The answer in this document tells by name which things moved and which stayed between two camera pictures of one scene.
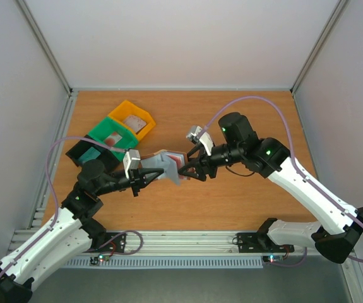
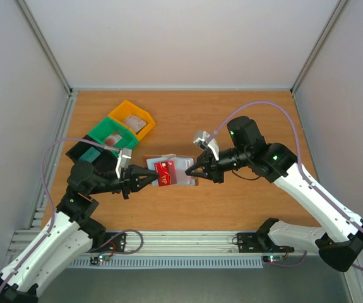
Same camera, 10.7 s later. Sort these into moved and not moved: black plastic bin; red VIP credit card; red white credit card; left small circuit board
Moved: red VIP credit card
Not moved: left small circuit board; red white credit card; black plastic bin
